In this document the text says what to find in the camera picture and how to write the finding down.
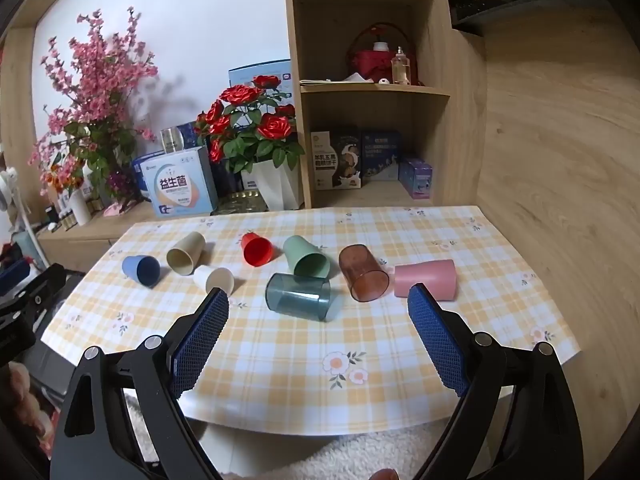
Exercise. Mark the white vase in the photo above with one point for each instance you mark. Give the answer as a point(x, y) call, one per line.
point(80, 207)

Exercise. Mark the clear perfume bottle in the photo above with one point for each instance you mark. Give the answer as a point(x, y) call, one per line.
point(401, 67)

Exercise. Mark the red gift basket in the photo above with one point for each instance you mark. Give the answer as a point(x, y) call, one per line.
point(370, 62)

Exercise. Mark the beige cup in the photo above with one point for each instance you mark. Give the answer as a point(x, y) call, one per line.
point(182, 252)

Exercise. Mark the pink artificial blossom bouquet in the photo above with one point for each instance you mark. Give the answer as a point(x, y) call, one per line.
point(95, 75)

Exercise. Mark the white box pastel print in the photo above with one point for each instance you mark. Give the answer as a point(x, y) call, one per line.
point(175, 185)

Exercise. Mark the green cup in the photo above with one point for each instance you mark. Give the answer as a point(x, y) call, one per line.
point(302, 252)

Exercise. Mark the metal tin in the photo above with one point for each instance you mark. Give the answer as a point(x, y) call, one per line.
point(171, 140)

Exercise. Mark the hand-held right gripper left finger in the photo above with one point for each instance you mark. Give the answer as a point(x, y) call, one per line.
point(200, 345)

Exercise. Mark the transparent brown cup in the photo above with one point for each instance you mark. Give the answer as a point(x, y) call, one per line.
point(360, 267)

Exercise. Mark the white fluffy rug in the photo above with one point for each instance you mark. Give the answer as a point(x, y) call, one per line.
point(325, 455)

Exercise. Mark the pink cup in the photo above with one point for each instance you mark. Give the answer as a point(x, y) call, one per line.
point(427, 276)

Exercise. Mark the black stand equipment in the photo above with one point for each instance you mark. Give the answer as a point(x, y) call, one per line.
point(35, 295)

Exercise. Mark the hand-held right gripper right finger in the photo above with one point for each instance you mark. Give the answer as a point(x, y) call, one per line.
point(440, 345)

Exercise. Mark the dark blue box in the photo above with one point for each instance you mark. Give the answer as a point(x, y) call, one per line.
point(381, 155)

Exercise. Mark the blue cup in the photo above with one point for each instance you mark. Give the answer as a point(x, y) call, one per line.
point(135, 266)

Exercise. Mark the beige food box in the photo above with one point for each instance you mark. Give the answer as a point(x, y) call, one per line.
point(322, 160)

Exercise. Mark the white and blue box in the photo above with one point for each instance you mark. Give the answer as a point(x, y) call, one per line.
point(240, 77)

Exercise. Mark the white tissue paper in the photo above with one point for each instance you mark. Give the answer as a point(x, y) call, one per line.
point(350, 79)

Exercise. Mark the transparent teal cup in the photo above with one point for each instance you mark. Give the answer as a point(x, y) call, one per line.
point(295, 295)

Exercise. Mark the yellow checked floral tablecloth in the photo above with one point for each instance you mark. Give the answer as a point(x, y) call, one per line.
point(300, 360)

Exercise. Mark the red rose plant white pot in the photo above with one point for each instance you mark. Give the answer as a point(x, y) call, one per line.
point(270, 127)

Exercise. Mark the wooden shelf unit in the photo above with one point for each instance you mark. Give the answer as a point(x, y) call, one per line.
point(296, 35)

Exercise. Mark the white cup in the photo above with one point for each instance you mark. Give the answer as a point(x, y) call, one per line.
point(207, 276)

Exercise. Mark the red cup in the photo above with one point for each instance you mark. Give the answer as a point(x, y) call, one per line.
point(257, 252)

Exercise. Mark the black wall shelf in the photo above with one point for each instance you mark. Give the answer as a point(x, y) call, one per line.
point(500, 7)

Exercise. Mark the low wooden cabinet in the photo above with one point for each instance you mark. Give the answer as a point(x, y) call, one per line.
point(75, 245)

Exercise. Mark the dark moon print box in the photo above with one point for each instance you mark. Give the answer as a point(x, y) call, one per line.
point(347, 157)

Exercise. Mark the purple box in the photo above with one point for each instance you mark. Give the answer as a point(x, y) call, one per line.
point(416, 180)

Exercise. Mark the gold foil tray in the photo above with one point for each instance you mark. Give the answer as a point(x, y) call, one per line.
point(240, 203)

